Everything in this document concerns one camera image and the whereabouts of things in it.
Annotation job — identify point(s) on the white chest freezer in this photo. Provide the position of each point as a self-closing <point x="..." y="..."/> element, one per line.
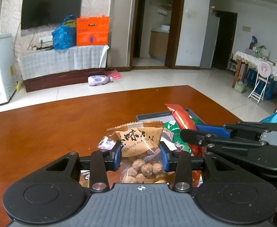
<point x="8" y="81"/>

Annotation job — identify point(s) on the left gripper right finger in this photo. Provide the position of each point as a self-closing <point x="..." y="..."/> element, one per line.
<point x="168" y="158"/>

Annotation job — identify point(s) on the white folding chair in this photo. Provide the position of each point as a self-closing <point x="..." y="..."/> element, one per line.
<point x="263" y="73"/>

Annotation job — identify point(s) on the green basket on floor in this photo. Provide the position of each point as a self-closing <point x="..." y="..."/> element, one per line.
<point x="240" y="86"/>

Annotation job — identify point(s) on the white lace tv cabinet cloth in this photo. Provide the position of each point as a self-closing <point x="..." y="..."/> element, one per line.
<point x="47" y="62"/>

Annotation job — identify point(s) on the dining table with lace cloth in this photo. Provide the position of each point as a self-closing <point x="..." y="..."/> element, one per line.
<point x="253" y="62"/>

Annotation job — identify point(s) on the grey shallow box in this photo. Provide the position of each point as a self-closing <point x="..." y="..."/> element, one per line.
<point x="159" y="116"/>

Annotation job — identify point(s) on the orange-red snack packet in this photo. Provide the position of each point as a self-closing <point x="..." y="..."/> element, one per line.
<point x="184" y="121"/>

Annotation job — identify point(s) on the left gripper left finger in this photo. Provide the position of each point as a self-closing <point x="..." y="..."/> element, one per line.
<point x="114" y="157"/>

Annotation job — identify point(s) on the kitchen counter cabinet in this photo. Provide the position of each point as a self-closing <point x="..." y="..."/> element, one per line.
<point x="158" y="44"/>

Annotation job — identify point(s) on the black wall television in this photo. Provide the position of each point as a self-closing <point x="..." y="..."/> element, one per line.
<point x="36" y="13"/>

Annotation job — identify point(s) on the green snack bag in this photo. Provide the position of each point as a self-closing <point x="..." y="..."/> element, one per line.
<point x="172" y="133"/>

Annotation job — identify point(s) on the blue plastic bag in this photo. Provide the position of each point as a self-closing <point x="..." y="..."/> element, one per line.
<point x="64" y="36"/>

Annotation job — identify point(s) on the clear wrapped candy packet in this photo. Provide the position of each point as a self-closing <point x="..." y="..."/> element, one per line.
<point x="106" y="143"/>

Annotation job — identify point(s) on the dark wooden tv cabinet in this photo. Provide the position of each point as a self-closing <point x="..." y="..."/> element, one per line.
<point x="61" y="79"/>

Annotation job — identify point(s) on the brown nut snack bag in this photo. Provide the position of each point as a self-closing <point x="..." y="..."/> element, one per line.
<point x="141" y="156"/>

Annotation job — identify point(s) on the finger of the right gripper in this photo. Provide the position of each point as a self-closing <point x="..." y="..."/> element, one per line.
<point x="202" y="139"/>
<point x="245" y="130"/>

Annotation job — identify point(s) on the orange gift box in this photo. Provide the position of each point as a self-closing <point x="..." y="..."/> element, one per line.
<point x="92" y="31"/>

